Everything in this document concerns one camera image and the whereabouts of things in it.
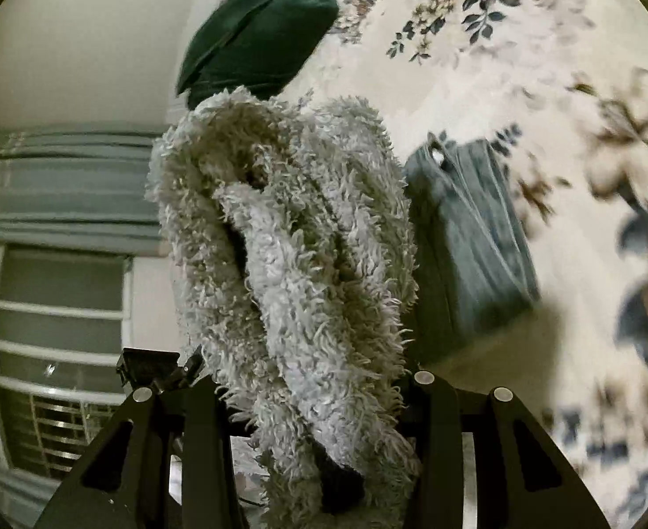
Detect floral blanket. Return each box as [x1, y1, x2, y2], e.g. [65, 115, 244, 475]
[280, 0, 648, 529]

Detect dark green duvet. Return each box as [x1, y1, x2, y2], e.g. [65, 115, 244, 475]
[176, 0, 340, 108]

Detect white framed window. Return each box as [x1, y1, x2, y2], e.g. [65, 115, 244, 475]
[0, 242, 134, 486]

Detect folded blue jeans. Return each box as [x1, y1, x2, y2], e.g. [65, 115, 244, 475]
[404, 132, 542, 367]

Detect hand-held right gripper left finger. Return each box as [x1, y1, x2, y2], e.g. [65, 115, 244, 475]
[34, 377, 247, 529]

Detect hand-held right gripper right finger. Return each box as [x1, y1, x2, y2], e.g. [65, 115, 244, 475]
[406, 369, 611, 529]

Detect grey-green curtain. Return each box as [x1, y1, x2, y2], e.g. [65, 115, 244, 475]
[0, 129, 165, 257]

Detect grey fluffy pants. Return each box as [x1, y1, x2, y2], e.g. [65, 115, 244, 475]
[144, 87, 424, 529]

